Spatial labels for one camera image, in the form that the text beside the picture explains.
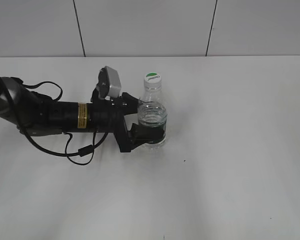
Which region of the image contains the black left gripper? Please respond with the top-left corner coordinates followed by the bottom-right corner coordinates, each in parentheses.
top-left (91, 89), bottom-right (166, 153)

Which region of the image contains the clear Cestbon water bottle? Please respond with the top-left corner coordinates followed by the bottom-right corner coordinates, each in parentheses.
top-left (137, 82), bottom-right (168, 150)

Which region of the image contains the white green bottle cap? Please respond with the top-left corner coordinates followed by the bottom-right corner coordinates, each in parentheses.
top-left (143, 72), bottom-right (162, 89)

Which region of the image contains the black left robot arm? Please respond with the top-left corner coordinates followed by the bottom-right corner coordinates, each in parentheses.
top-left (0, 66), bottom-right (165, 153)

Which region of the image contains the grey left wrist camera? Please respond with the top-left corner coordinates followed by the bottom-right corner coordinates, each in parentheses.
top-left (95, 66), bottom-right (122, 99)

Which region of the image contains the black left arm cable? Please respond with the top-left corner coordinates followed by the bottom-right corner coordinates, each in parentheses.
top-left (0, 66), bottom-right (108, 166)

